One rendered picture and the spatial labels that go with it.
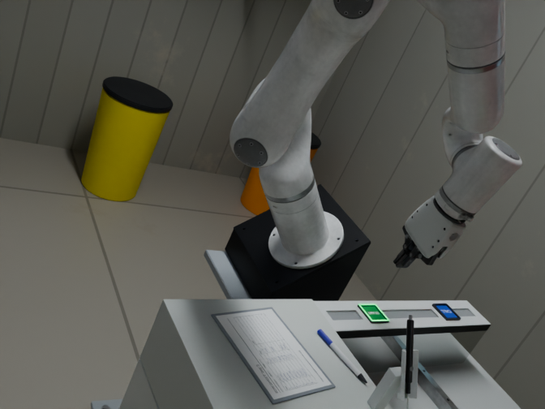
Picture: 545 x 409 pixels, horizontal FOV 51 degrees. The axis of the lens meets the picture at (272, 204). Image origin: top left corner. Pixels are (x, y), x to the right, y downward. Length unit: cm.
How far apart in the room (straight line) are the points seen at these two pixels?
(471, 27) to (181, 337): 67
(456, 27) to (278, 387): 64
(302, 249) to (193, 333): 44
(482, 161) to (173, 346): 64
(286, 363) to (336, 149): 296
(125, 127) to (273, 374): 222
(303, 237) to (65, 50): 238
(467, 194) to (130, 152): 226
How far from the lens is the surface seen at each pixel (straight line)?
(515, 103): 306
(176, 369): 102
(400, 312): 141
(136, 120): 304
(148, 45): 353
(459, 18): 93
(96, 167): 322
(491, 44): 96
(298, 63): 103
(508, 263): 294
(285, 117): 108
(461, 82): 99
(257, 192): 367
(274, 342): 108
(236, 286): 144
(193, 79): 369
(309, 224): 132
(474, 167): 113
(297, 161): 124
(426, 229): 120
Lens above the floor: 160
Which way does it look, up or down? 24 degrees down
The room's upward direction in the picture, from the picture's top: 25 degrees clockwise
